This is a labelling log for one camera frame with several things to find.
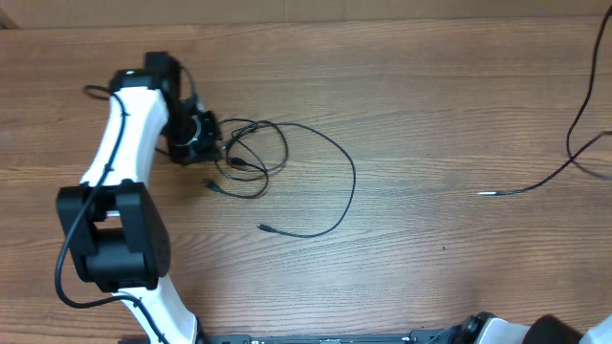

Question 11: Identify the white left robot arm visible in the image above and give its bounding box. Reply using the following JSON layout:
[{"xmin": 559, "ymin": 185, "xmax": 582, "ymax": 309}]
[{"xmin": 54, "ymin": 52, "xmax": 221, "ymax": 343}]

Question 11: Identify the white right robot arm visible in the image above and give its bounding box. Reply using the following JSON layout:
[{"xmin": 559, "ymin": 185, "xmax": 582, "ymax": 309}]
[{"xmin": 451, "ymin": 312, "xmax": 611, "ymax": 344}]

